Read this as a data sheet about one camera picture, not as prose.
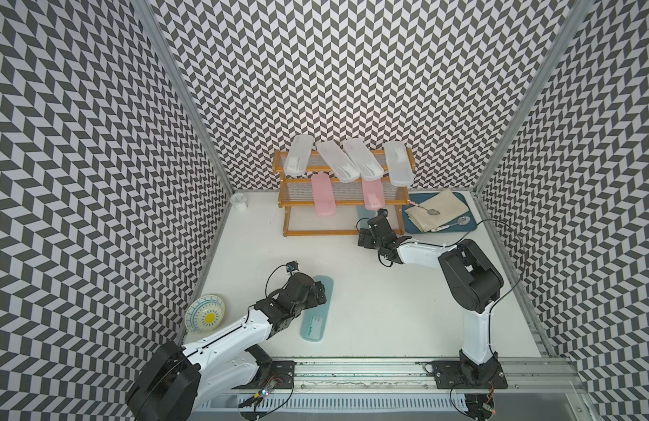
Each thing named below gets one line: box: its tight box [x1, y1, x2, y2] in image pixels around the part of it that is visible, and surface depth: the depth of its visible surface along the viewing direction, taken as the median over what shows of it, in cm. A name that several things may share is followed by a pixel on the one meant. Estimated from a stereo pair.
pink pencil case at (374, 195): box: [362, 178, 386, 212], surface depth 96 cm
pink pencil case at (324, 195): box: [311, 172, 337, 218], surface depth 96 cm
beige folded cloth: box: [404, 187, 470, 233], surface depth 113 cm
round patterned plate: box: [184, 294, 226, 335], surface depth 84 cm
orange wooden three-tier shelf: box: [272, 150, 416, 237], surface depth 95 cm
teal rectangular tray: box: [401, 192, 478, 234], surface depth 110 cm
